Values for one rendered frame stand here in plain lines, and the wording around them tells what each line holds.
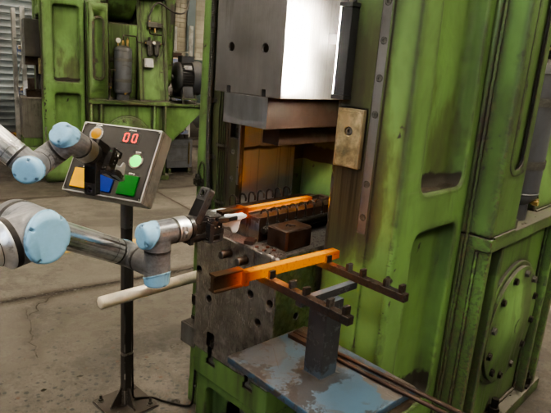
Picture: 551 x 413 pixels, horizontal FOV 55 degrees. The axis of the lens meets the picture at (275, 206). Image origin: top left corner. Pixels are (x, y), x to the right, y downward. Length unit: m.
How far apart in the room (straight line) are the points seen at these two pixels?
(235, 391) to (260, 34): 1.15
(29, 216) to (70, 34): 5.31
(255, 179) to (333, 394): 0.92
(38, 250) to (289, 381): 0.67
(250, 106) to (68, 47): 4.94
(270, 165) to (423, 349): 0.87
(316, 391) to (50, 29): 5.53
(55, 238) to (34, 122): 5.45
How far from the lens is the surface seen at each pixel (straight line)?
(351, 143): 1.56
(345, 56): 1.56
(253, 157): 1.97
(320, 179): 2.11
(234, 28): 1.73
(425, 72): 1.52
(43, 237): 1.26
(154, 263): 1.53
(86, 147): 1.71
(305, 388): 1.38
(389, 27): 1.54
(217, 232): 1.63
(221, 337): 1.86
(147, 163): 1.97
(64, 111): 6.51
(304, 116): 1.74
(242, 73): 1.70
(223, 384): 1.94
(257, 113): 1.65
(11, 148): 1.59
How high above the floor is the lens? 1.46
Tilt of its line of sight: 15 degrees down
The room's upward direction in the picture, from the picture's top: 4 degrees clockwise
